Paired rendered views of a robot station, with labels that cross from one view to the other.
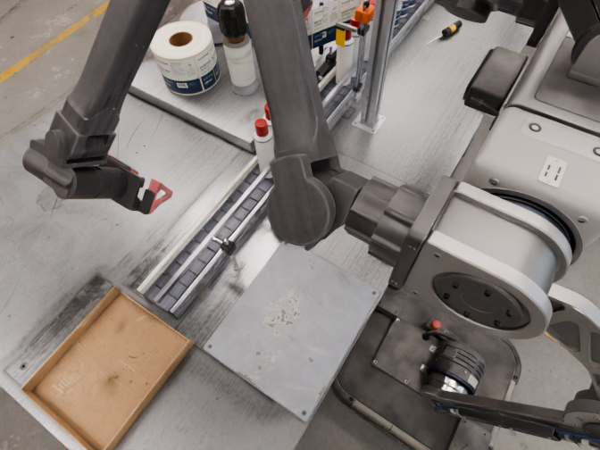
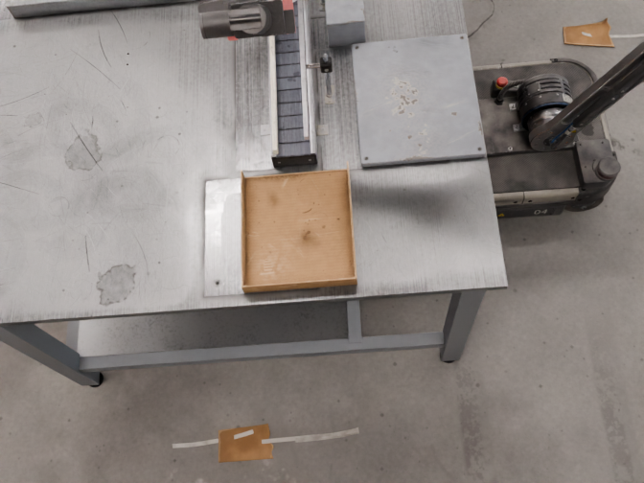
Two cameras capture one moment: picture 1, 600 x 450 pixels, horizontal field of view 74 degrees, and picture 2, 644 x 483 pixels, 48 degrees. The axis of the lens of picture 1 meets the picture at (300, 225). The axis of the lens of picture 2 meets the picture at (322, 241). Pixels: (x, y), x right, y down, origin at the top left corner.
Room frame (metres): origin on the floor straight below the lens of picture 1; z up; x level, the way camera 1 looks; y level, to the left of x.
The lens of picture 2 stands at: (-0.43, 0.79, 2.38)
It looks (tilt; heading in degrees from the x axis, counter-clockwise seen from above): 66 degrees down; 331
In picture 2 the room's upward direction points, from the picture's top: 11 degrees counter-clockwise
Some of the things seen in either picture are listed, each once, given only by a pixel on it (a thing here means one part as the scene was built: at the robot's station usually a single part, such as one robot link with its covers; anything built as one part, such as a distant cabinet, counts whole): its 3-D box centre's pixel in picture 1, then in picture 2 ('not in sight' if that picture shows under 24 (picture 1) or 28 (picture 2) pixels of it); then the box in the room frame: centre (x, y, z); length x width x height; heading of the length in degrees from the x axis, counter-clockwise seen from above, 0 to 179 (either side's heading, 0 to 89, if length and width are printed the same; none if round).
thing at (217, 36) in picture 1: (218, 20); not in sight; (1.52, 0.26, 0.89); 0.31 x 0.31 x 0.01
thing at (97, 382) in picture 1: (110, 365); (297, 225); (0.23, 0.48, 0.85); 0.30 x 0.26 x 0.04; 143
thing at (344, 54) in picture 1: (344, 55); not in sight; (1.12, -0.18, 0.98); 0.05 x 0.05 x 0.20
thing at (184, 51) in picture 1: (187, 58); not in sight; (1.21, 0.34, 0.95); 0.20 x 0.20 x 0.14
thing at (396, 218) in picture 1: (392, 220); not in sight; (0.22, -0.10, 1.45); 0.09 x 0.08 x 0.12; 143
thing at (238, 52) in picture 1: (237, 48); not in sight; (1.13, 0.15, 1.03); 0.09 x 0.09 x 0.30
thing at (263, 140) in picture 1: (265, 149); not in sight; (0.75, 0.08, 0.98); 0.05 x 0.05 x 0.20
